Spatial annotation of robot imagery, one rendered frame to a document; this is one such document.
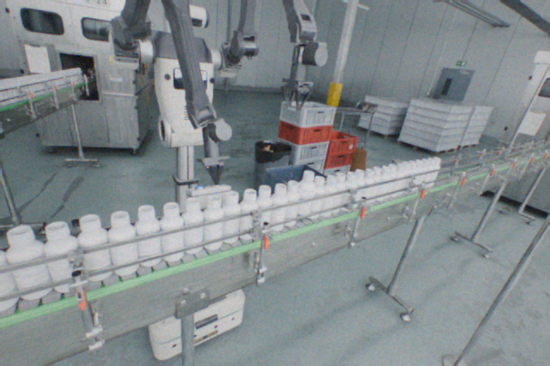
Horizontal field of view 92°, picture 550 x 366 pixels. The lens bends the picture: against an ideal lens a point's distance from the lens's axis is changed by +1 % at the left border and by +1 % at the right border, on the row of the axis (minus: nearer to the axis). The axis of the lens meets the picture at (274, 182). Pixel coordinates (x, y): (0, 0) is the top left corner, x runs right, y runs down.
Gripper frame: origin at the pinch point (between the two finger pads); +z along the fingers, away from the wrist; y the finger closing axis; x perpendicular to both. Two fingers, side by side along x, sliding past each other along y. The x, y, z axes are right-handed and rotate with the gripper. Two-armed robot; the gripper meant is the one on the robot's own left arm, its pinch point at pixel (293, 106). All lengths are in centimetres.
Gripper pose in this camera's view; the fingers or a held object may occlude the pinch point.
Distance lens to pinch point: 102.4
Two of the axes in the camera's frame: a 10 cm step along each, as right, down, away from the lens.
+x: -8.3, 1.3, -5.4
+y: -5.5, -4.0, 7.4
